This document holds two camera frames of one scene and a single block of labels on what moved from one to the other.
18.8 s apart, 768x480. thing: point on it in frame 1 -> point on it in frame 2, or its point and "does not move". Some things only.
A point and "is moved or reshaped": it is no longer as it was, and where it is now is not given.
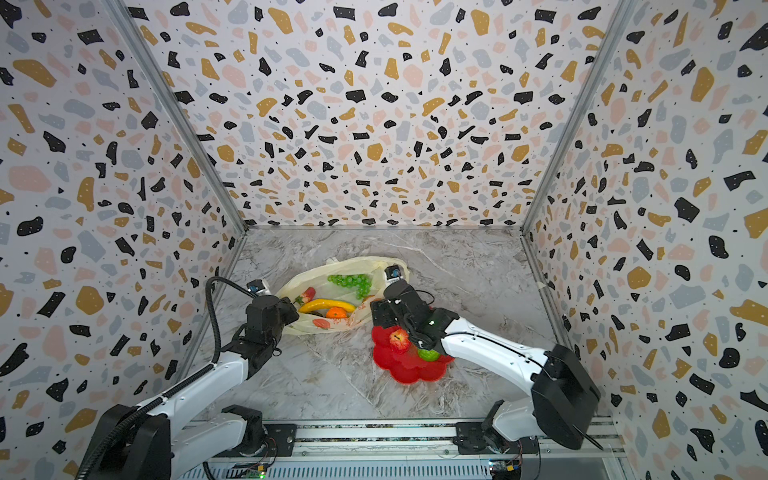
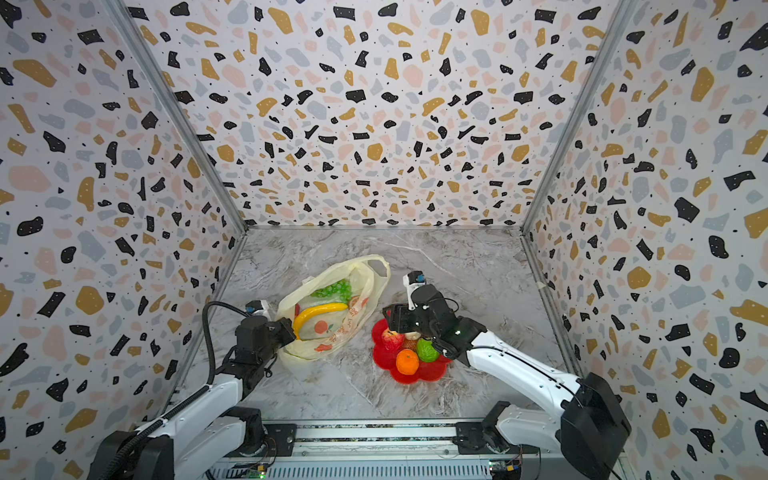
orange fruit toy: [336, 313] -> [407, 361]
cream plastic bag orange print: [338, 295] is moved or reshaped
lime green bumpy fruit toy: [428, 355] does not move
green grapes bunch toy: [361, 283] -> [341, 289]
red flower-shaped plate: [404, 365] does not move
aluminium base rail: [411, 451] does not move
